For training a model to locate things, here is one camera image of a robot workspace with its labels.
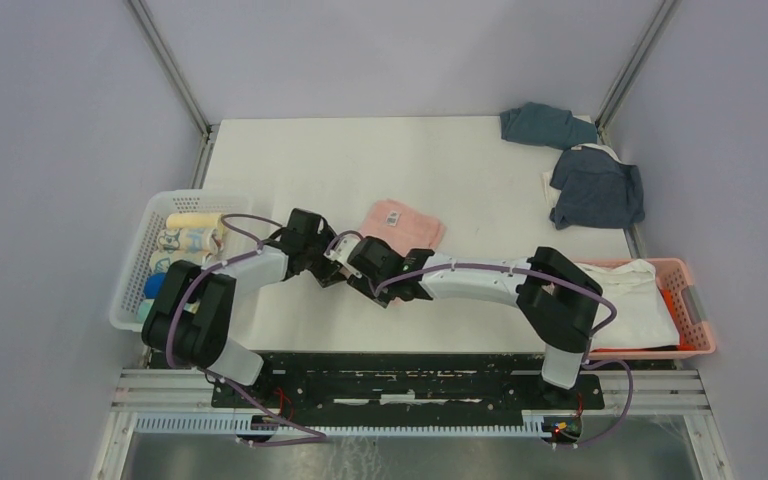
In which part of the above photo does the pink towel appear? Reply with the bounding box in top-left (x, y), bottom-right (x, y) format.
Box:
top-left (360, 199), bottom-right (446, 287)

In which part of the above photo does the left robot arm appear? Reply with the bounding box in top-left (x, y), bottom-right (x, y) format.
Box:
top-left (141, 208), bottom-right (345, 407)

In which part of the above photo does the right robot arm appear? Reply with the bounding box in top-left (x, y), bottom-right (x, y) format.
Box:
top-left (326, 236), bottom-right (617, 408)

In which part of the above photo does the white plastic basket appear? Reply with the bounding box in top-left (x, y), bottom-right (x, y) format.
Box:
top-left (109, 189), bottom-right (252, 333)

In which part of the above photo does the patterned rolled towel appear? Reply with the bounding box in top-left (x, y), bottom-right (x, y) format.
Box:
top-left (155, 227), bottom-right (223, 254)
top-left (148, 250), bottom-right (214, 274)

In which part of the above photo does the blue rolled towel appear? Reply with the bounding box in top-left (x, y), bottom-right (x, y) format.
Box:
top-left (143, 272), bottom-right (166, 299)

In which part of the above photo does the teal blue towel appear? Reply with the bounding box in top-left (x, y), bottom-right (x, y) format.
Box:
top-left (499, 102), bottom-right (598, 150)

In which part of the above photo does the dark blue towel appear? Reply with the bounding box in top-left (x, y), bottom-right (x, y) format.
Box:
top-left (548, 144), bottom-right (646, 230)

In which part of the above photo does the white towel in basket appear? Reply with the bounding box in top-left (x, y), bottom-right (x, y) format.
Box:
top-left (578, 259), bottom-right (679, 350)

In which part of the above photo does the pink plastic basket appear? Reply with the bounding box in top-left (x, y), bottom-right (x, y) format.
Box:
top-left (577, 258), bottom-right (716, 360)

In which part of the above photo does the orange item in basket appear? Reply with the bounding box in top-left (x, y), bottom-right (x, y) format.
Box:
top-left (659, 288), bottom-right (696, 351)

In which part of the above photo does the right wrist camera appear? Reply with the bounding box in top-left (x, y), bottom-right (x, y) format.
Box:
top-left (326, 235), bottom-right (361, 278)

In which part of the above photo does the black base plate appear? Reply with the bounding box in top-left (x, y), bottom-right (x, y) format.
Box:
top-left (201, 352), bottom-right (636, 435)

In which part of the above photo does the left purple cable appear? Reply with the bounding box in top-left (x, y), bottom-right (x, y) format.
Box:
top-left (163, 213), bottom-right (328, 448)

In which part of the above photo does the white cable duct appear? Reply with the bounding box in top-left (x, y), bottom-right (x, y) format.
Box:
top-left (134, 413), bottom-right (550, 439)

